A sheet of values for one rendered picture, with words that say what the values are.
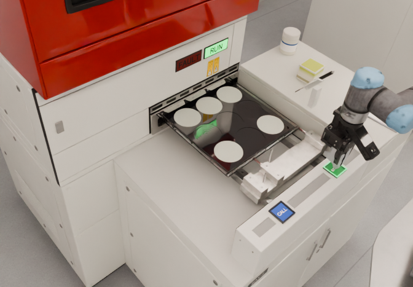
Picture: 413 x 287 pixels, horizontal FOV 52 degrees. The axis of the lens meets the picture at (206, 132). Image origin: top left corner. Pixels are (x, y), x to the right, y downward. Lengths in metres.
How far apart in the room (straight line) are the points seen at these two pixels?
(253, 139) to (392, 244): 0.56
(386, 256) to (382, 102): 0.52
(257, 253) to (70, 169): 0.66
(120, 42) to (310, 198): 0.71
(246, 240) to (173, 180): 0.39
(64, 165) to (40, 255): 0.98
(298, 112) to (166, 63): 0.53
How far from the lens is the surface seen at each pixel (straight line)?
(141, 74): 1.39
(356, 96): 1.20
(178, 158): 1.54
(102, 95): 1.34
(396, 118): 1.15
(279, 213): 1.26
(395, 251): 1.50
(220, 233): 1.36
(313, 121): 1.60
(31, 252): 2.36
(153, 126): 1.55
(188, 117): 1.57
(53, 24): 1.08
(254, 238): 1.20
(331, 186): 1.37
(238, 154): 1.46
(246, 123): 1.58
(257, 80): 1.71
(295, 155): 1.54
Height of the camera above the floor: 1.97
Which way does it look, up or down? 45 degrees down
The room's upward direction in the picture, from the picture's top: 6 degrees clockwise
